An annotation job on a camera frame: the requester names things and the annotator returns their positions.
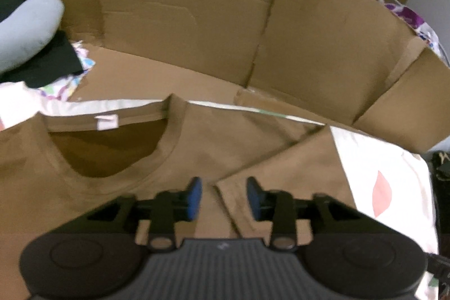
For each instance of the brown t-shirt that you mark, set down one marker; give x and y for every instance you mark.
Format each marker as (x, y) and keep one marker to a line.
(53, 169)

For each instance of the large cardboard box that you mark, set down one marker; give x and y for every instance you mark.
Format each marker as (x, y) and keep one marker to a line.
(353, 63)

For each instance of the black folded garment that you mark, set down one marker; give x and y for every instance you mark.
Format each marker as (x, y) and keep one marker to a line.
(440, 168)

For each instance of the purple white refill pouch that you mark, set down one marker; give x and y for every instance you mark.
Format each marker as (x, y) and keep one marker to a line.
(416, 22)

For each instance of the pastel patterned cloth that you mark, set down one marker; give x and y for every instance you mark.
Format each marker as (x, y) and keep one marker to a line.
(63, 88)

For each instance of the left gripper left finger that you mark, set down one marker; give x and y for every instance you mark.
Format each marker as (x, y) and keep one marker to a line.
(170, 207)

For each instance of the cream bear print blanket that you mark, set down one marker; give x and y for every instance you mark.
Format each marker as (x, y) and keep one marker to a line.
(387, 182)

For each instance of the blue-grey neck pillow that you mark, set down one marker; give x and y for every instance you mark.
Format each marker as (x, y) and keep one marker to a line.
(27, 30)

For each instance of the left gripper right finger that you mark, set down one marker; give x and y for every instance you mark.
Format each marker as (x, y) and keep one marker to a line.
(277, 207)

